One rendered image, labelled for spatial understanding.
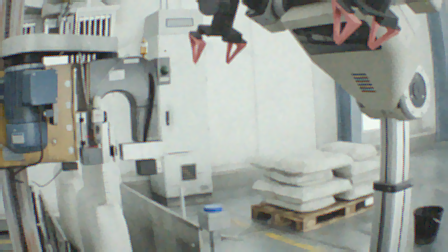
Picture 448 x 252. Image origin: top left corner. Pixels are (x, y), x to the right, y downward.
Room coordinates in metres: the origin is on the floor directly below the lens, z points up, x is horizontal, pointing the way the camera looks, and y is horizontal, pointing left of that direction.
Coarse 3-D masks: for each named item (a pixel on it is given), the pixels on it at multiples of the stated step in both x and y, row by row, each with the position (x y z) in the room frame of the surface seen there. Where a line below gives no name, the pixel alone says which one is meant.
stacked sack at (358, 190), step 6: (372, 180) 4.42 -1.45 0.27; (354, 186) 4.29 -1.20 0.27; (360, 186) 4.27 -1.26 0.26; (366, 186) 4.29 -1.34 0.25; (372, 186) 4.30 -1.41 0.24; (348, 192) 4.22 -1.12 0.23; (354, 192) 4.18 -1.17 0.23; (360, 192) 4.22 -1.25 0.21; (366, 192) 4.26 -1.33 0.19; (372, 192) 4.32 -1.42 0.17; (336, 198) 4.35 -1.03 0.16; (342, 198) 4.25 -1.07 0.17; (348, 198) 4.17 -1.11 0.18; (354, 198) 4.20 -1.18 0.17
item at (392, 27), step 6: (378, 18) 0.74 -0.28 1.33; (384, 18) 0.73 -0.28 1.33; (372, 24) 0.82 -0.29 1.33; (378, 24) 0.75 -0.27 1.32; (384, 24) 0.74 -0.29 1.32; (390, 24) 0.75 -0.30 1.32; (396, 24) 0.76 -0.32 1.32; (372, 30) 0.82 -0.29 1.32; (390, 30) 0.78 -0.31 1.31; (396, 30) 0.77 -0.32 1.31; (372, 36) 0.82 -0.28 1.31; (384, 36) 0.79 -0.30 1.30; (390, 36) 0.79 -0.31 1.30; (372, 42) 0.82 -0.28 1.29; (378, 42) 0.81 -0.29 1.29; (384, 42) 0.80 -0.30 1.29; (372, 48) 0.83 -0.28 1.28
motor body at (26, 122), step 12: (12, 72) 1.16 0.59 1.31; (24, 72) 1.16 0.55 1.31; (12, 84) 1.16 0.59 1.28; (12, 96) 1.16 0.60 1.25; (12, 108) 1.16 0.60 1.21; (24, 108) 1.16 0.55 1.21; (12, 120) 1.16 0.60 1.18; (24, 120) 1.16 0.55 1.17; (36, 120) 1.19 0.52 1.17; (12, 132) 1.15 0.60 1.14; (24, 132) 1.15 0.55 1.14; (36, 132) 1.17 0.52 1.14; (12, 144) 1.15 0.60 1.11; (24, 144) 1.15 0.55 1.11; (36, 144) 1.17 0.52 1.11
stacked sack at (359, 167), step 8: (360, 160) 4.38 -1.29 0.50; (368, 160) 4.35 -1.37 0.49; (376, 160) 4.37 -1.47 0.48; (336, 168) 4.36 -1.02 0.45; (344, 168) 4.27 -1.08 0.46; (352, 168) 4.19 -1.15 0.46; (360, 168) 4.21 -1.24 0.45; (368, 168) 4.27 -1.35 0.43; (376, 168) 4.35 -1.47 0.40; (344, 176) 4.27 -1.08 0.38; (352, 176) 4.19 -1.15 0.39
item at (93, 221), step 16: (96, 176) 1.74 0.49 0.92; (80, 192) 1.94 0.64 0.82; (96, 192) 1.78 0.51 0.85; (80, 208) 1.86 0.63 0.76; (96, 208) 1.69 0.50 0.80; (112, 208) 1.72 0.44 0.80; (80, 224) 1.90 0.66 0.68; (96, 224) 1.69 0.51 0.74; (112, 224) 1.70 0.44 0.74; (96, 240) 1.69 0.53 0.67; (112, 240) 1.69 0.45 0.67; (128, 240) 1.74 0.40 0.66
